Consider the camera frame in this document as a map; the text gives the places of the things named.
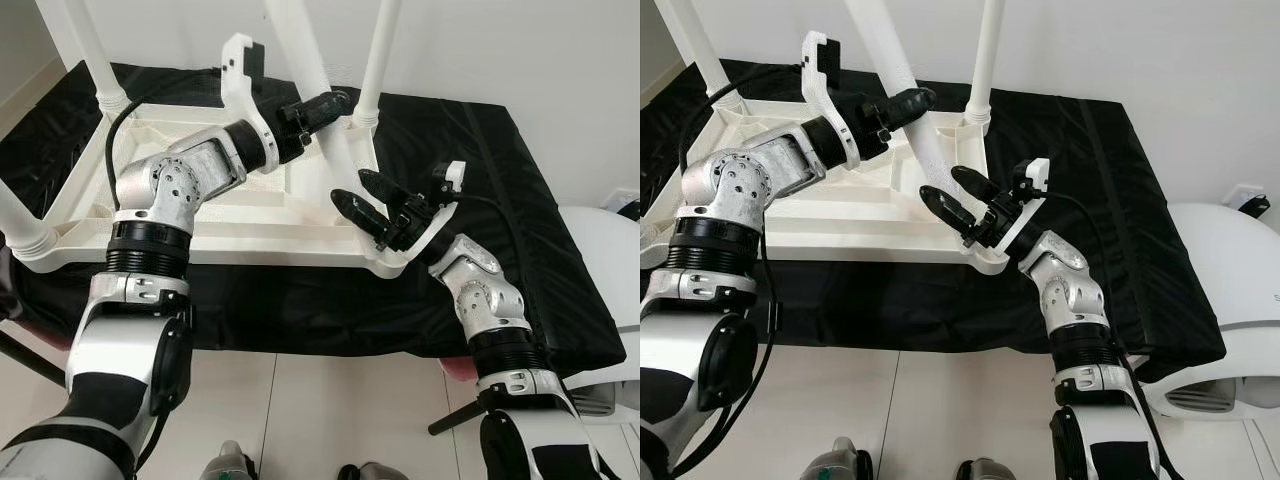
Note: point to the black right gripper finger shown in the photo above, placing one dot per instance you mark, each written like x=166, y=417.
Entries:
x=358, y=212
x=948, y=209
x=974, y=182
x=382, y=185

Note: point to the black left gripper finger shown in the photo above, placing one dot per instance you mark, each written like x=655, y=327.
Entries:
x=328, y=106
x=912, y=103

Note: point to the white plastic table leg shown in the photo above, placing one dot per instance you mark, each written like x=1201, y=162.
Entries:
x=987, y=50
x=300, y=50
x=22, y=230
x=695, y=50
x=95, y=50
x=890, y=50
x=378, y=50

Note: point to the white plastic table top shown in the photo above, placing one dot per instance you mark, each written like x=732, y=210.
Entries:
x=850, y=225
x=250, y=225

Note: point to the pink cloth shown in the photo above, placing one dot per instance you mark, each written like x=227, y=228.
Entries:
x=460, y=368

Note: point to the black metal table leg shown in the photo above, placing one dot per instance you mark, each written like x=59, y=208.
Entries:
x=30, y=358
x=458, y=418

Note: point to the white dome litter box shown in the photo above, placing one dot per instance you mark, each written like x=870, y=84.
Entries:
x=612, y=270
x=1235, y=270

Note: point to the black power plug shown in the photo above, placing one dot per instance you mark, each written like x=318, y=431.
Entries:
x=1255, y=206
x=630, y=209

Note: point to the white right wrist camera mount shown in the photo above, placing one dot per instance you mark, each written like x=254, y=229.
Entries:
x=1038, y=175
x=452, y=178

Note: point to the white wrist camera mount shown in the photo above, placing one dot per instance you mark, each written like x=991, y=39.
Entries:
x=1038, y=175
x=822, y=85
x=240, y=90
x=452, y=178

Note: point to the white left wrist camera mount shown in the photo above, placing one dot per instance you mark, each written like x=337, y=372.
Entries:
x=822, y=85
x=240, y=90

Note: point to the white wall socket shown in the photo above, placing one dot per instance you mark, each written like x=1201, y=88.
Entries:
x=1242, y=193

